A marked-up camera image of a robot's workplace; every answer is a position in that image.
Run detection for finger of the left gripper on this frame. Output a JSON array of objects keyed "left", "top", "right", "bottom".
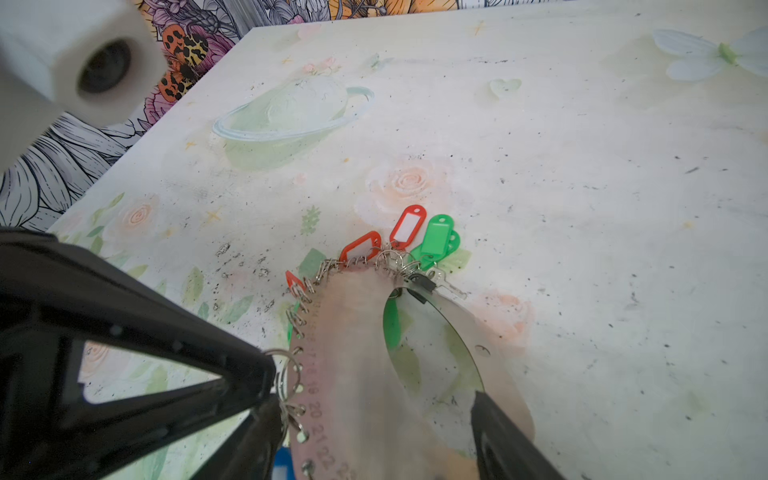
[{"left": 1, "top": 227, "right": 276, "bottom": 479}]

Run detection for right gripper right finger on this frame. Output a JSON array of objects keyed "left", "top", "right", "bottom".
[{"left": 471, "top": 391, "right": 564, "bottom": 480}]

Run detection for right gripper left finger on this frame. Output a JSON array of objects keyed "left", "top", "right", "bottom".
[{"left": 192, "top": 395, "right": 283, "bottom": 480}]

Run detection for blue tagged key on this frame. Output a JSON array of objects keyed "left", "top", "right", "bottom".
[{"left": 271, "top": 447, "right": 296, "bottom": 480}]

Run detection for large metal keyring with keys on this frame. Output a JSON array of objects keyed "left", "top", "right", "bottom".
[{"left": 280, "top": 205, "right": 535, "bottom": 479}]

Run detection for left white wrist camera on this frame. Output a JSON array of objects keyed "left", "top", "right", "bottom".
[{"left": 1, "top": 1, "right": 167, "bottom": 170}]

